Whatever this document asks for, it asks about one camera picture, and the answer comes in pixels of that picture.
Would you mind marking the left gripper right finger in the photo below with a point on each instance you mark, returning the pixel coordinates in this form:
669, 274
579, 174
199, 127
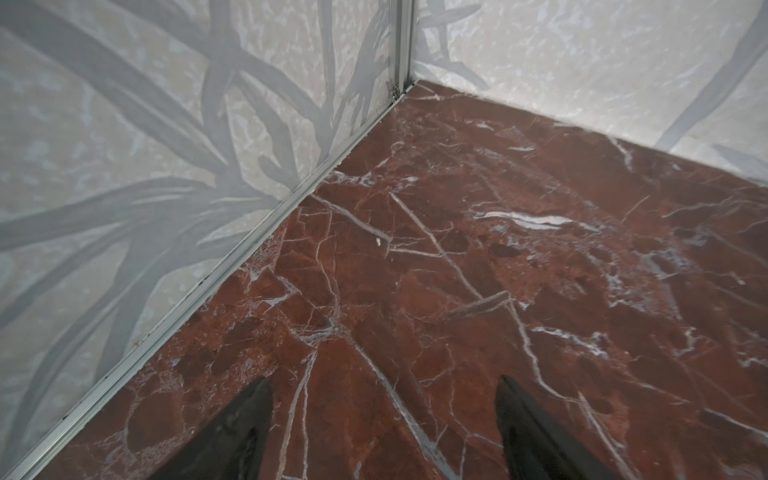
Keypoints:
535, 445

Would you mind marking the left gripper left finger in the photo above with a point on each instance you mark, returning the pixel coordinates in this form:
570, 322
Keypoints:
231, 445

